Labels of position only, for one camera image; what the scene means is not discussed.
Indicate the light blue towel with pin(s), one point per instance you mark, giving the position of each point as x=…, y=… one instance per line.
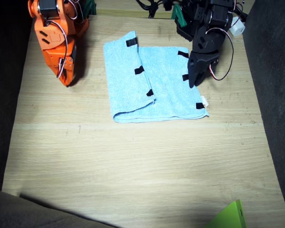
x=128, y=95

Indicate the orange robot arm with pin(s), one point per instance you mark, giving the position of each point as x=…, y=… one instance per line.
x=54, y=31

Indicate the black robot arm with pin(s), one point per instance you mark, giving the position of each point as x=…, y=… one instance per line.
x=211, y=38

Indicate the white power adapter cube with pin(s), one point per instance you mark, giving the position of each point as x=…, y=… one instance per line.
x=237, y=26

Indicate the green table clamp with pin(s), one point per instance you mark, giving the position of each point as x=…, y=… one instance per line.
x=89, y=7
x=179, y=16

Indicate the dark grey foam panel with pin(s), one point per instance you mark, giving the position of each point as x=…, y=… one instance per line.
x=273, y=95
x=26, y=211
x=4, y=95

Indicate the lime green triangular bracket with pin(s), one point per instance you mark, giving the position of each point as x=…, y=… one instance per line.
x=230, y=216

